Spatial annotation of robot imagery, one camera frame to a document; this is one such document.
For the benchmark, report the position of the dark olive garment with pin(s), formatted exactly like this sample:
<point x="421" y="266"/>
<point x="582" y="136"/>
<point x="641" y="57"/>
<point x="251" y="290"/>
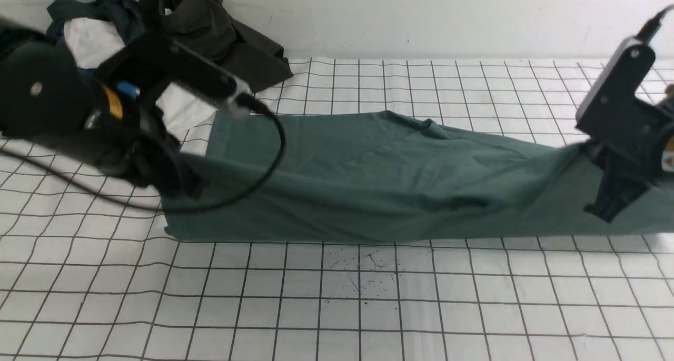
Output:
<point x="205" y="27"/>

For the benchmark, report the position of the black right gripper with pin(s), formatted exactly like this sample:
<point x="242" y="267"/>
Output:
<point x="631" y="142"/>

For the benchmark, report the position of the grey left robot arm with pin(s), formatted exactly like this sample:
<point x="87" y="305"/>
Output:
<point x="43" y="98"/>

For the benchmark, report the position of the white garment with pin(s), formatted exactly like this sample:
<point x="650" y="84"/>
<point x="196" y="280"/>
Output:
<point x="94" y="41"/>

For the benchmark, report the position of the green long-sleeve shirt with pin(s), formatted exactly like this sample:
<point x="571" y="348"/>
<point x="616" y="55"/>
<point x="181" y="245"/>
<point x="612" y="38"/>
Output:
<point x="387" y="178"/>

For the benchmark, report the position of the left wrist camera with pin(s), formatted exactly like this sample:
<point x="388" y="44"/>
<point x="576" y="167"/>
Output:
<point x="195" y="74"/>

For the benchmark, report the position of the dark navy garment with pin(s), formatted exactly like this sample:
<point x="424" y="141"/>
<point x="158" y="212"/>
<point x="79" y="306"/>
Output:
<point x="126" y="15"/>

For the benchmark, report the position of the white grid-pattern table cloth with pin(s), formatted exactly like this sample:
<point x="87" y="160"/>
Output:
<point x="85" y="280"/>

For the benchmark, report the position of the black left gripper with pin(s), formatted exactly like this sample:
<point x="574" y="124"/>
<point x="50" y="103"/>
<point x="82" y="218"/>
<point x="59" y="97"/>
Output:
<point x="123" y="140"/>

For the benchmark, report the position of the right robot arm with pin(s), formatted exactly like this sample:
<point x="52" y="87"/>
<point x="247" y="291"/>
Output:
<point x="628" y="140"/>

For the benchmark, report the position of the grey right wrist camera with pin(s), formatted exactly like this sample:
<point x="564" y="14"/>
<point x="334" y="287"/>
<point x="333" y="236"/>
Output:
<point x="623" y="73"/>

